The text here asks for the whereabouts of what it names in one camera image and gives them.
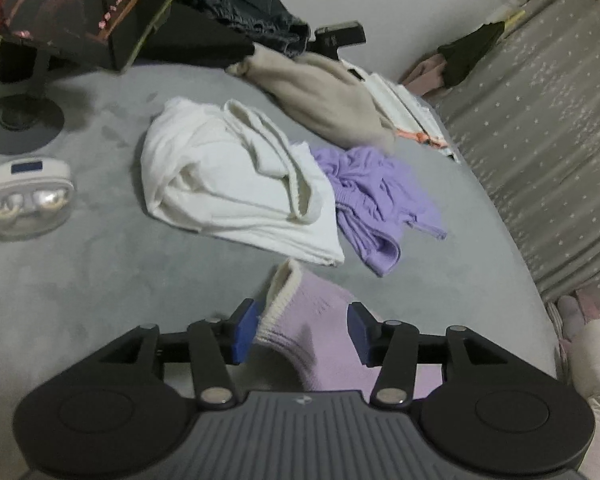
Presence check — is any black hanging cloth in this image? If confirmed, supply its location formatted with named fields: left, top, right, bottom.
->
left=437, top=22, right=506, bottom=88

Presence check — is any purple garment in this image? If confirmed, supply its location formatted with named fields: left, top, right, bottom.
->
left=312, top=146, right=448, bottom=277

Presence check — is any white earbuds case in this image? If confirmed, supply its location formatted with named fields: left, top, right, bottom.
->
left=0, top=157, right=76, bottom=241

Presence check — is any beige garment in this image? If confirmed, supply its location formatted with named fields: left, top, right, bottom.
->
left=226, top=52, right=398, bottom=151

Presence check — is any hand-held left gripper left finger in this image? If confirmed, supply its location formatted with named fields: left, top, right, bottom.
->
left=95, top=299, right=259, bottom=407

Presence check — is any small orange item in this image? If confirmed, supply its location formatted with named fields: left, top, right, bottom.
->
left=395, top=129, right=448, bottom=150

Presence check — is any white and orange folded cloth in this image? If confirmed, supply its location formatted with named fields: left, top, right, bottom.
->
left=342, top=60, right=461, bottom=163

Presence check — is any grey quilt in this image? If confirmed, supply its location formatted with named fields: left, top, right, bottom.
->
left=555, top=295, right=600, bottom=480

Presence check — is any tablet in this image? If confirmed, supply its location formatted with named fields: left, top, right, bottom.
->
left=0, top=0, right=180, bottom=72

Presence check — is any grey starry curtain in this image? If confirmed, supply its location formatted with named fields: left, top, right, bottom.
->
left=430, top=0, right=600, bottom=301

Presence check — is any pink hanging cloth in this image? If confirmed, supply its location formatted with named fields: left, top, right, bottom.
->
left=400, top=54, right=448, bottom=97

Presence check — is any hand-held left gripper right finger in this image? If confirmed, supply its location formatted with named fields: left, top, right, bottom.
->
left=347, top=302, right=511, bottom=407

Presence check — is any black device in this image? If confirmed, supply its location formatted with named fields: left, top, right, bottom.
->
left=307, top=21, right=367, bottom=61

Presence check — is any white garment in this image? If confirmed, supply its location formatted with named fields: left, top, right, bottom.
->
left=141, top=96, right=346, bottom=268

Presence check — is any lilac knitted sweater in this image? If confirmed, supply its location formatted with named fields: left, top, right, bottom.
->
left=255, top=259, right=448, bottom=393

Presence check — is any grey bed sheet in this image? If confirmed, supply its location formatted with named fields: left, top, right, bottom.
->
left=0, top=55, right=571, bottom=480

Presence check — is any grey tablet stand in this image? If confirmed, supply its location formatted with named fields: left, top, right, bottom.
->
left=0, top=40, right=66, bottom=156

